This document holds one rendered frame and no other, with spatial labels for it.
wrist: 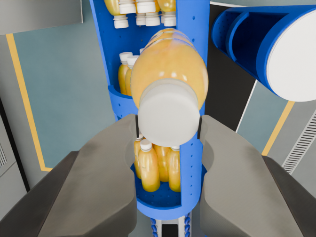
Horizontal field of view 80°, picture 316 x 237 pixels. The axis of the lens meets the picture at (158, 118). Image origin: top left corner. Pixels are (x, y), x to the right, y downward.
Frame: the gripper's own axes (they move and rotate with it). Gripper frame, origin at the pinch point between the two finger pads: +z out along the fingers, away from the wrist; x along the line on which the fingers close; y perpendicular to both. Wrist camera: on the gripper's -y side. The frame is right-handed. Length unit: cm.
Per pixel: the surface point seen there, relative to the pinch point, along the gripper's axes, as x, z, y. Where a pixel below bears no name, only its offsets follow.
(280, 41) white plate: 32, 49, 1
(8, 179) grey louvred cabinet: -169, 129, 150
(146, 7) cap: -4.5, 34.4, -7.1
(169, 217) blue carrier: 2, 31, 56
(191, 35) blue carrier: 4.8, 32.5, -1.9
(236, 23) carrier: 32, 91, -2
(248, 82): 65, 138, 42
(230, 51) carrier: 32, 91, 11
